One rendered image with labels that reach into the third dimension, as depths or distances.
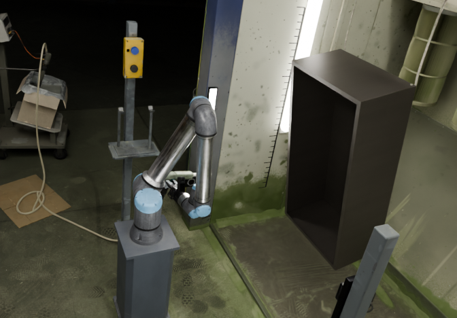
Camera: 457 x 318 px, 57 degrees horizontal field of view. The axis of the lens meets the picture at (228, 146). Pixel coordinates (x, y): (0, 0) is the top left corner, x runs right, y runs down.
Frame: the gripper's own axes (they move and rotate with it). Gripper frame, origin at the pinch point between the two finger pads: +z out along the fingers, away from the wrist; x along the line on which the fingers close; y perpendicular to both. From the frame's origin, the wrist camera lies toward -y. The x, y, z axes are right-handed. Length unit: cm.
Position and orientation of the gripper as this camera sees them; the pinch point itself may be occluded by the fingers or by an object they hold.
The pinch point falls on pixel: (168, 178)
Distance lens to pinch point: 286.8
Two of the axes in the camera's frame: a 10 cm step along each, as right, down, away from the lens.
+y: -3.6, 8.6, 3.6
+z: -6.0, -5.1, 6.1
